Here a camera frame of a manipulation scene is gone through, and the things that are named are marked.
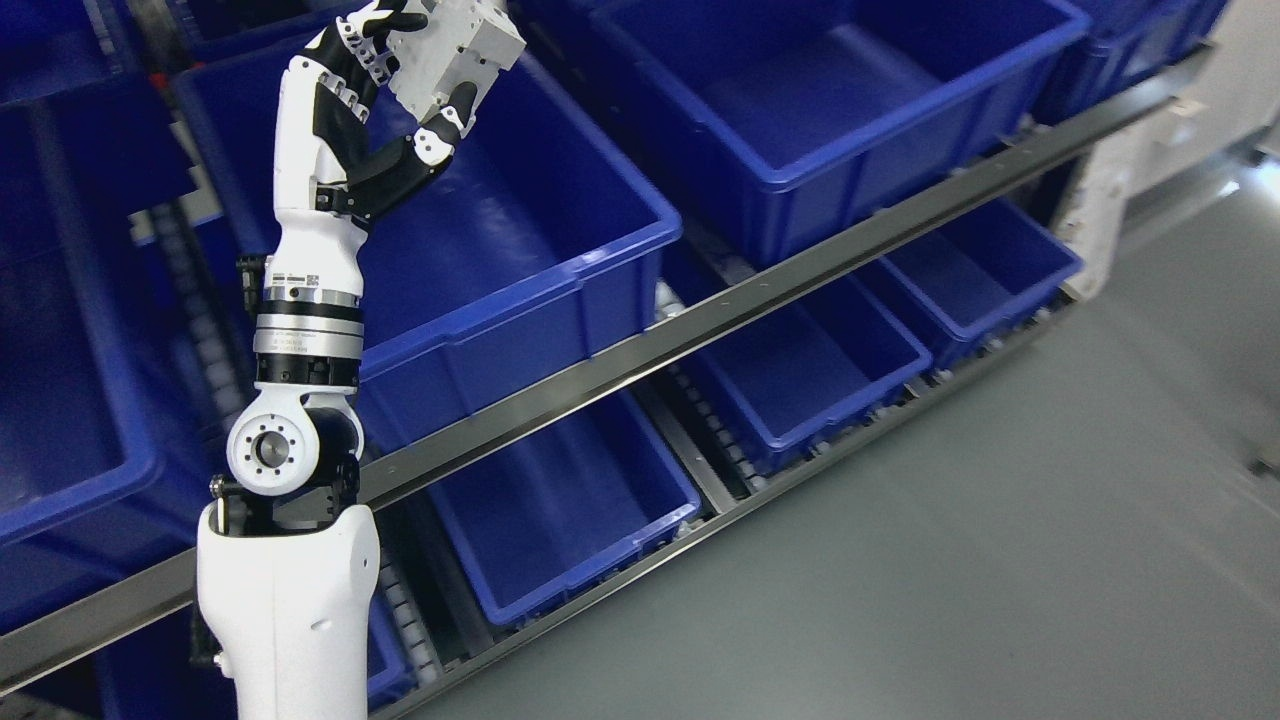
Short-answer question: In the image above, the blue bin upper middle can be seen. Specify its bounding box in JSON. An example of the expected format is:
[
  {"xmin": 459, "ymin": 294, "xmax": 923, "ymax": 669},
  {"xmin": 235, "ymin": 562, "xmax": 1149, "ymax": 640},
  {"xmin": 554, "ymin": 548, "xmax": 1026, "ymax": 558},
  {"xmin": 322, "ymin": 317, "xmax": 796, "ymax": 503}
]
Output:
[{"xmin": 170, "ymin": 26, "xmax": 685, "ymax": 456}]

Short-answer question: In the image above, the blue bin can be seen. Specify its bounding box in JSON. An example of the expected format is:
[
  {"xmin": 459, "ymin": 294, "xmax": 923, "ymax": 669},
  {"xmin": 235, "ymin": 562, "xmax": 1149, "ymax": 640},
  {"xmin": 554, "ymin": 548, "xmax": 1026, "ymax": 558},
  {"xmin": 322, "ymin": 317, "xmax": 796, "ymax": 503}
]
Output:
[
  {"xmin": 428, "ymin": 391, "xmax": 701, "ymax": 628},
  {"xmin": 590, "ymin": 1, "xmax": 1091, "ymax": 266},
  {"xmin": 681, "ymin": 272, "xmax": 933, "ymax": 477},
  {"xmin": 95, "ymin": 562, "xmax": 419, "ymax": 719},
  {"xmin": 854, "ymin": 199, "xmax": 1083, "ymax": 372},
  {"xmin": 1, "ymin": 102, "xmax": 209, "ymax": 632},
  {"xmin": 170, "ymin": 26, "xmax": 685, "ymax": 456}
]

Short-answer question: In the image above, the blue bin lower far right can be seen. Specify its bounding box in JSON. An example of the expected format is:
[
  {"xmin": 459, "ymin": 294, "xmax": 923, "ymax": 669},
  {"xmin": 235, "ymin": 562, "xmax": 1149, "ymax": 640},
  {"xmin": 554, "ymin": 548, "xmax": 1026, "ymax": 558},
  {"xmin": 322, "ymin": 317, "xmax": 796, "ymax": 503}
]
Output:
[{"xmin": 854, "ymin": 199, "xmax": 1083, "ymax": 372}]

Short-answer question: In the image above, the metal shelf rail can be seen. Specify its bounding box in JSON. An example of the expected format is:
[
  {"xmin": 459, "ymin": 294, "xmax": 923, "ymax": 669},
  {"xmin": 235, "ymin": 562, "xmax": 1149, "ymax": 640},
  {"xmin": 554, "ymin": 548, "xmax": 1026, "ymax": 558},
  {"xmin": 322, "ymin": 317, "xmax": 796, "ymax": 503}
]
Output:
[{"xmin": 1, "ymin": 41, "xmax": 1217, "ymax": 694}]

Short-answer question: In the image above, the blue bin upper left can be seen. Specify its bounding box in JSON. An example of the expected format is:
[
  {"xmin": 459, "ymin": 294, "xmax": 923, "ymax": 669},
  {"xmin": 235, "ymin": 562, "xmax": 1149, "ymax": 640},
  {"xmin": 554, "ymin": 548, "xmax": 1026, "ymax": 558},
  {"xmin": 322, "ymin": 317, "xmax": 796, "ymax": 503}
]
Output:
[{"xmin": 1, "ymin": 102, "xmax": 209, "ymax": 632}]

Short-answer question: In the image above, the blue bin lower left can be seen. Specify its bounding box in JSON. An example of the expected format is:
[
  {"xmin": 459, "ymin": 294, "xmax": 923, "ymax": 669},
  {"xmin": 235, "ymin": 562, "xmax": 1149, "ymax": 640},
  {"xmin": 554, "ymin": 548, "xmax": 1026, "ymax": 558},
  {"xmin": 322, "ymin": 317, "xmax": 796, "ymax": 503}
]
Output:
[{"xmin": 95, "ymin": 562, "xmax": 419, "ymax": 719}]

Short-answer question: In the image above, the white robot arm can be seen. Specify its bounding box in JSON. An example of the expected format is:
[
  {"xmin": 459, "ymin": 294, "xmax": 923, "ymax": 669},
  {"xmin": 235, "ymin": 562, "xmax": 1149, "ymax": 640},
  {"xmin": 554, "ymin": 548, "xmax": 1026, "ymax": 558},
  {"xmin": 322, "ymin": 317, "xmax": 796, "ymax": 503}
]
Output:
[{"xmin": 196, "ymin": 249, "xmax": 380, "ymax": 719}]

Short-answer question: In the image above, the blue bin lower centre right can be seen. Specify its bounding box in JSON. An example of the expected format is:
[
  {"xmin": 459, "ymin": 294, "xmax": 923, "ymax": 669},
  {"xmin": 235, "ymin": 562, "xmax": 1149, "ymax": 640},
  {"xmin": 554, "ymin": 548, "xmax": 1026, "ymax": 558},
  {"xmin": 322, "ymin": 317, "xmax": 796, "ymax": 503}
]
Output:
[{"xmin": 681, "ymin": 272, "xmax": 933, "ymax": 477}]

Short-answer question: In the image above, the blue bin upper right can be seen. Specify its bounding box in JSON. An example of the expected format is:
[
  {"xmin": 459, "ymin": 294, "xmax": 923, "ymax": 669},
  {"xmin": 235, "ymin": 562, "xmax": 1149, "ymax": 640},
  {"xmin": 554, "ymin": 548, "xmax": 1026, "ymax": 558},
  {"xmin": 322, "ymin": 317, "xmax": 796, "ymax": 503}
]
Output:
[{"xmin": 590, "ymin": 1, "xmax": 1091, "ymax": 266}]

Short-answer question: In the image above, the grey circuit breaker red switch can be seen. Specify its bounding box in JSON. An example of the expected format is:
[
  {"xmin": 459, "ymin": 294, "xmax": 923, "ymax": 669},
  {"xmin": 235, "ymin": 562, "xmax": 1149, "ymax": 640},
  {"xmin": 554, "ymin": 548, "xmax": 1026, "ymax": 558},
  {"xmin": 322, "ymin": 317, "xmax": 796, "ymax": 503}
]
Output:
[{"xmin": 387, "ymin": 1, "xmax": 526, "ymax": 120}]

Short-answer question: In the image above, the blue bin top right corner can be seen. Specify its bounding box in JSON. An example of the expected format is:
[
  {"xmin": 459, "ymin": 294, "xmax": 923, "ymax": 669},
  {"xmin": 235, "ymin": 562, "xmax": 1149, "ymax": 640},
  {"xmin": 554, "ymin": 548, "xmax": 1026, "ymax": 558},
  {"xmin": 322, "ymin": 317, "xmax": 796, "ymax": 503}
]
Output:
[{"xmin": 1030, "ymin": 1, "xmax": 1228, "ymax": 126}]

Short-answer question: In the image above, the blue bin lower middle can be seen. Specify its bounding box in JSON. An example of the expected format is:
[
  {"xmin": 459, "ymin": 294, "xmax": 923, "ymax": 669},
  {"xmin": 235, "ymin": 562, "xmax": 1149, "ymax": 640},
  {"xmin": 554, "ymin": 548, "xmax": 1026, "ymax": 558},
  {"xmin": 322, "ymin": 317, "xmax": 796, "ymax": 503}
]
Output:
[{"xmin": 428, "ymin": 391, "xmax": 701, "ymax": 628}]

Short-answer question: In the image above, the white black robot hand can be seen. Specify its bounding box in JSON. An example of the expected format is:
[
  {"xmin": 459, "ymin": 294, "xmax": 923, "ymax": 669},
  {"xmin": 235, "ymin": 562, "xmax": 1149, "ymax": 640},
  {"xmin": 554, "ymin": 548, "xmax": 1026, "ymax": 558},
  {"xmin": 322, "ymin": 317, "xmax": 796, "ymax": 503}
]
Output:
[{"xmin": 262, "ymin": 0, "xmax": 481, "ymax": 301}]

